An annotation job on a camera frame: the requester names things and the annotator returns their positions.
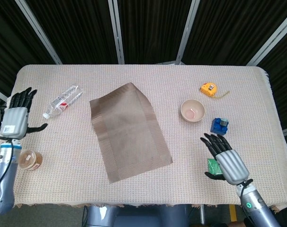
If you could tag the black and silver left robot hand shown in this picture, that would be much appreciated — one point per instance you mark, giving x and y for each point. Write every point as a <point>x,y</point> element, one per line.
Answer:
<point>15,120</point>

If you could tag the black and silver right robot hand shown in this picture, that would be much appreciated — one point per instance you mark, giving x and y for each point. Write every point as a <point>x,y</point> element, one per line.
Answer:
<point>231,165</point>

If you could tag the light brown bowl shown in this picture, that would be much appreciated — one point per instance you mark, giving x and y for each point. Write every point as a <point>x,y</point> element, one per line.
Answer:
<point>192,111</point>

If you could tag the brown woven placemat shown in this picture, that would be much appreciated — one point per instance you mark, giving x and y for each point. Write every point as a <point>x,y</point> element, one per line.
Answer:
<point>129,132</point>

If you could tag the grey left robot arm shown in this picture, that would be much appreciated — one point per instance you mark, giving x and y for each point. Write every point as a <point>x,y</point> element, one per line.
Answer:
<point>3,196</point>

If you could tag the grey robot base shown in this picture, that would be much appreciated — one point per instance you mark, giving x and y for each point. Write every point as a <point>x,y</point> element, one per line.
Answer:
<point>138,216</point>

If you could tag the green foil packet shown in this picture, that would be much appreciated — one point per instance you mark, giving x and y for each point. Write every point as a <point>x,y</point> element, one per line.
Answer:
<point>212,165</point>

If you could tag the blue toy brick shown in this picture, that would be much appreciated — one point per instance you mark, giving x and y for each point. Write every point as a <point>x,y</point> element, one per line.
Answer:
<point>217,130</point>

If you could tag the brown lidded food cup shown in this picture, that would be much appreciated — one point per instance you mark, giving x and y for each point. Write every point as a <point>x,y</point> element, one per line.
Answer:
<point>29,160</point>

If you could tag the small grey-green block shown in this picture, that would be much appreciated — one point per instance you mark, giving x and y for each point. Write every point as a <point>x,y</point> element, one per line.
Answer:
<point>223,122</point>

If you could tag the clear plastic water bottle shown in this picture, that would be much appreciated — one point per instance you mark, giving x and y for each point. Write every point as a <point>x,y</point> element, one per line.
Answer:
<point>63,101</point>

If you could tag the metal table leg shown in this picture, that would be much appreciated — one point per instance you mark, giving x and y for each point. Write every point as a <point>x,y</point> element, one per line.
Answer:
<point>202,211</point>

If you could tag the beige woven tablecloth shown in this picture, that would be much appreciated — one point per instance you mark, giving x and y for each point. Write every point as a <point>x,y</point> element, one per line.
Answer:
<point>63,165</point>

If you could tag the yellow tape measure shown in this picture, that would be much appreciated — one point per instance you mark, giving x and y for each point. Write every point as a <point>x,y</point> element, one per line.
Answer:
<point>208,89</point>

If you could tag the dark brown curtain panel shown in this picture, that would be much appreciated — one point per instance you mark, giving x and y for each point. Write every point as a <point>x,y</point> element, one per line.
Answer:
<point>153,30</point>
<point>11,35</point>
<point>74,30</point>
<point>228,30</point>
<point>285,71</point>

